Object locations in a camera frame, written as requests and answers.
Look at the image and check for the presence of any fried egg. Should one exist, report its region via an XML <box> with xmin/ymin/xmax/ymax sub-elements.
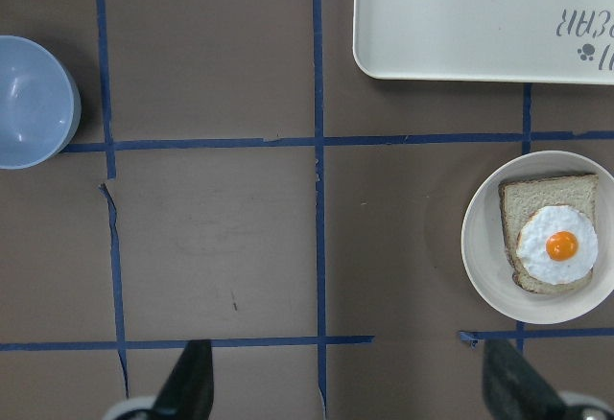
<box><xmin>515</xmin><ymin>205</ymin><xmax>599</xmax><ymax>286</ymax></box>

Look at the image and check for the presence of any bread slice on plate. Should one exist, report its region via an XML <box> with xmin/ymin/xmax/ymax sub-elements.
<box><xmin>498</xmin><ymin>174</ymin><xmax>599</xmax><ymax>294</ymax></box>

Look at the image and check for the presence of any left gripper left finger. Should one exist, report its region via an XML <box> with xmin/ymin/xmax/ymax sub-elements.
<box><xmin>152</xmin><ymin>339</ymin><xmax>213</xmax><ymax>420</ymax></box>

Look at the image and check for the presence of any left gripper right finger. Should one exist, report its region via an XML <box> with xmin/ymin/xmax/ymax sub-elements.
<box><xmin>482</xmin><ymin>339</ymin><xmax>566</xmax><ymax>420</ymax></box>

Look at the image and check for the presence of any cream round plate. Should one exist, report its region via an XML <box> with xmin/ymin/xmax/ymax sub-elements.
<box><xmin>461</xmin><ymin>151</ymin><xmax>613</xmax><ymax>324</ymax></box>

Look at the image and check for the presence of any blue bowl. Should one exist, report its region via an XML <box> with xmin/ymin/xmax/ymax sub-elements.
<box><xmin>1</xmin><ymin>35</ymin><xmax>82</xmax><ymax>170</ymax></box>

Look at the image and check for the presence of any cream bear tray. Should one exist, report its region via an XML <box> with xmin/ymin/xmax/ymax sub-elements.
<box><xmin>353</xmin><ymin>0</ymin><xmax>613</xmax><ymax>85</ymax></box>

